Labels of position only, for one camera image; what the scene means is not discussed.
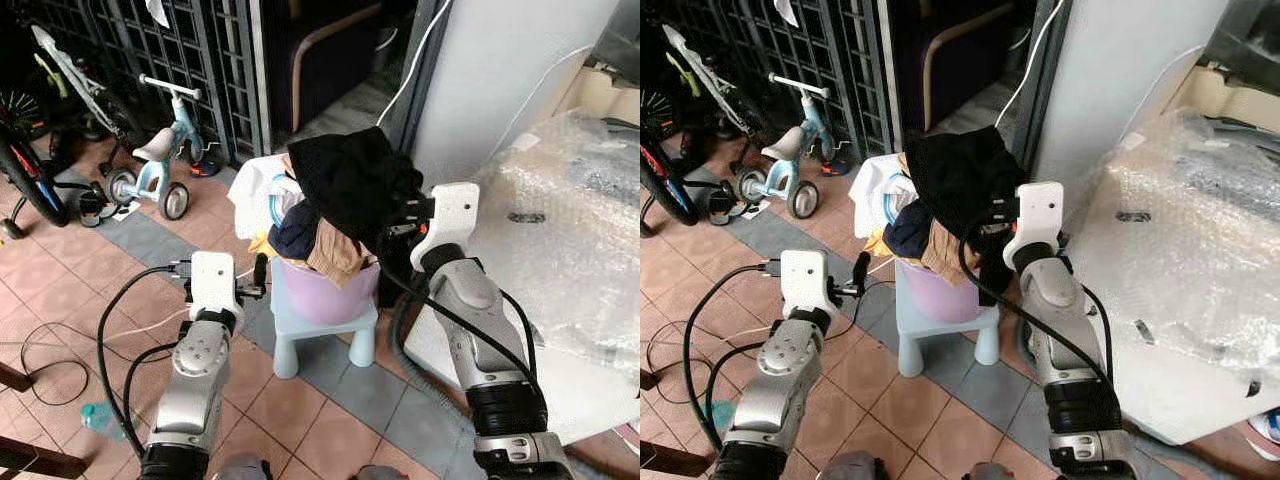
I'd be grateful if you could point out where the tan garment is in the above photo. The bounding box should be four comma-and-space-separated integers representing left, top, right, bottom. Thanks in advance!
919, 219, 983, 287
304, 221, 368, 290

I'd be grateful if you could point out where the thin black floor cable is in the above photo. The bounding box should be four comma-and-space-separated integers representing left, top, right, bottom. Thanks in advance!
644, 316, 773, 408
0, 318, 193, 408

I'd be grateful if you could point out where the dark wooden furniture frame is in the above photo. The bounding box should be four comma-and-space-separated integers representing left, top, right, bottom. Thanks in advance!
640, 368, 693, 480
0, 360, 91, 480

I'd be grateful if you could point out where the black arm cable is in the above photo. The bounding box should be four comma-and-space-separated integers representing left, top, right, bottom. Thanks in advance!
96, 260, 194, 453
372, 232, 542, 403
957, 232, 1117, 393
682, 260, 784, 453

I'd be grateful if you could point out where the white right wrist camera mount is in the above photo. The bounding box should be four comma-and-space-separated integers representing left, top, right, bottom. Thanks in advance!
411, 182, 480, 272
1002, 181, 1067, 271

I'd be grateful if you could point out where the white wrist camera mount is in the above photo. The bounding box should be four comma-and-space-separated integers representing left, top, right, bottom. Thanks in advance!
188, 251, 242, 321
779, 249, 838, 319
411, 182, 480, 272
1002, 181, 1067, 271

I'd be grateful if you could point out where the lilac plastic laundry basket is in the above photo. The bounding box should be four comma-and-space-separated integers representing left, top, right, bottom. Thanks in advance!
272, 254, 382, 327
896, 255, 1001, 324

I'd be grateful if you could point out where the wooden armchair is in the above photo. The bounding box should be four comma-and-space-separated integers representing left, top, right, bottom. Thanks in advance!
262, 0, 403, 137
890, 0, 1037, 133

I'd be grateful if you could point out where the clear bubble wrap sheet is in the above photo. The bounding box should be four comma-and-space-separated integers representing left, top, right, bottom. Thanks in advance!
468, 108, 641, 373
1063, 104, 1280, 373

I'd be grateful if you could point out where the blue white shoe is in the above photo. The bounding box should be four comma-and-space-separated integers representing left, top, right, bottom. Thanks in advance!
1247, 407, 1280, 447

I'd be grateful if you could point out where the dark metal grille gate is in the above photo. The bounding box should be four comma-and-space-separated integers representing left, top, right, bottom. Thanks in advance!
648, 0, 898, 163
18, 0, 273, 169

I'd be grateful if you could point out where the navy blue garment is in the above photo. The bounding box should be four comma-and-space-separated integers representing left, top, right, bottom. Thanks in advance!
881, 197, 937, 260
267, 198, 323, 262

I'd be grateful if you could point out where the light blue child tricycle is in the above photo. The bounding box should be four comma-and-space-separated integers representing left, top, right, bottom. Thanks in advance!
104, 74, 227, 222
735, 71, 852, 221

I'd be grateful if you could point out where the white frame bicycle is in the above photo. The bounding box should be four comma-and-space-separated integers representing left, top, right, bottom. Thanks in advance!
29, 24, 136, 146
660, 24, 766, 141

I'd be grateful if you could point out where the black garment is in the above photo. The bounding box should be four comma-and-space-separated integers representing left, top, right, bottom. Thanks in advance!
287, 126, 426, 256
904, 124, 1031, 293

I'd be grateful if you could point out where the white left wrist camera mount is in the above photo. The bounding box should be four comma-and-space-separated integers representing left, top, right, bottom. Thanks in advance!
188, 251, 242, 321
779, 249, 838, 319

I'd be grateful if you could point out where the light blue plastic stool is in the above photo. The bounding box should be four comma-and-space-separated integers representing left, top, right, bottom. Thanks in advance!
893, 258, 1002, 379
268, 255, 382, 380

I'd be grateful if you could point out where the white wall cable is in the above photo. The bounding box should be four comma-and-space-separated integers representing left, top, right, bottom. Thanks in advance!
375, 0, 457, 127
994, 0, 1067, 130

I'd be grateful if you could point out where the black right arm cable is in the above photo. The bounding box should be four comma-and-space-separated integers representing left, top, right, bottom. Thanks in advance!
957, 232, 1117, 393
372, 232, 542, 403

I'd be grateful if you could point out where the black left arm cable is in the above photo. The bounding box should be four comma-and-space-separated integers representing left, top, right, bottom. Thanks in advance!
96, 260, 194, 453
682, 260, 784, 453

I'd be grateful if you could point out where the clear plastic bottle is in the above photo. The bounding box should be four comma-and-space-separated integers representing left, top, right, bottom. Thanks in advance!
700, 399, 738, 438
79, 399, 132, 443

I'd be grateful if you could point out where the black red bicycle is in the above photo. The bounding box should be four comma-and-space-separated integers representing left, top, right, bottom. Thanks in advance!
0, 88, 111, 239
640, 88, 746, 229

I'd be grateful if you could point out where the grey left robot leg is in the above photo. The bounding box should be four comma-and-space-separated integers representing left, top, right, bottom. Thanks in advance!
214, 454, 272, 480
814, 450, 882, 480

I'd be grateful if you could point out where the white garment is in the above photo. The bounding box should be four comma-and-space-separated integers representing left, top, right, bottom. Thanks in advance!
229, 154, 303, 243
849, 152, 917, 237

